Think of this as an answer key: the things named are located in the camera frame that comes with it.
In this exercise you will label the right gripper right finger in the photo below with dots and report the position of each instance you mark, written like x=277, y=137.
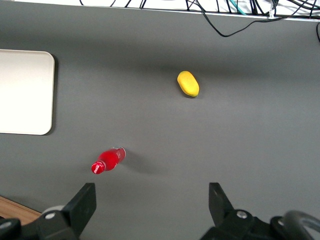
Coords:
x=222, y=207

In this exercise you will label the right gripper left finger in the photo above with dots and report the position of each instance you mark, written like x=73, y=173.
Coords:
x=80, y=207

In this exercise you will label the cream rectangular tray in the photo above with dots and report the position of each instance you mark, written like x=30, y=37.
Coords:
x=25, y=92

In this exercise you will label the red soda bottle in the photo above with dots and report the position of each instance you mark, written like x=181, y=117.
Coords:
x=108, y=160

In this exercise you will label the wooden drawer cabinet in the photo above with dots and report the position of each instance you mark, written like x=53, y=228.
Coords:
x=15, y=211

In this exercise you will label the yellow lemon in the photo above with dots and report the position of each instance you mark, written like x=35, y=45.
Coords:
x=188, y=83

